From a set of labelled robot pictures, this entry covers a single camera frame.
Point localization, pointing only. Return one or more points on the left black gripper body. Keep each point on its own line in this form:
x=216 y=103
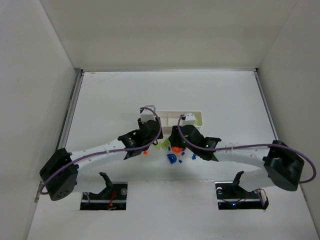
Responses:
x=152 y=128

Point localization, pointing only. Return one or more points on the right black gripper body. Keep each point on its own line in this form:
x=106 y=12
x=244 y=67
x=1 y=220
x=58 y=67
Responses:
x=182 y=134

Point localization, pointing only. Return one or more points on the green lego brick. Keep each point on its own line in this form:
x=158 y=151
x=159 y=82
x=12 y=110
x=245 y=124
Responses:
x=157 y=145
x=198 y=122
x=166 y=144

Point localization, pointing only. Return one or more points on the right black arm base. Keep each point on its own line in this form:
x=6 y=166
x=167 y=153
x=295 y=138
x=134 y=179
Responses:
x=230 y=196

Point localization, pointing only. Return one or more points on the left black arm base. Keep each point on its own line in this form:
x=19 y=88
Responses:
x=113 y=197

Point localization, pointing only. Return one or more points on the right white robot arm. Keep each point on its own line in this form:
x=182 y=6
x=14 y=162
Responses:
x=276 y=164

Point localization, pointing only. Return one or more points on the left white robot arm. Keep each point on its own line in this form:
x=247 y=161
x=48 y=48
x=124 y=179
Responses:
x=61 y=173

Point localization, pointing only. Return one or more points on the blue arch lego piece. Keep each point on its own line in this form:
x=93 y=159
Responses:
x=172 y=158

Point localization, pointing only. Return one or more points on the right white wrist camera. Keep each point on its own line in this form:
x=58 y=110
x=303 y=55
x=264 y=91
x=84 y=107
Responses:
x=188 y=119

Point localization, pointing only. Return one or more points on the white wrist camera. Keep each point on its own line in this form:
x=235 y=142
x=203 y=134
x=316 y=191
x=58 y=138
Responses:
x=147 y=113
x=188 y=119

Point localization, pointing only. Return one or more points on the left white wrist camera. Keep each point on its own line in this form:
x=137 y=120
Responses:
x=147 y=113

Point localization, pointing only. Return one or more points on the orange ring lego piece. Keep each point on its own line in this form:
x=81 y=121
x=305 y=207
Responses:
x=176 y=150

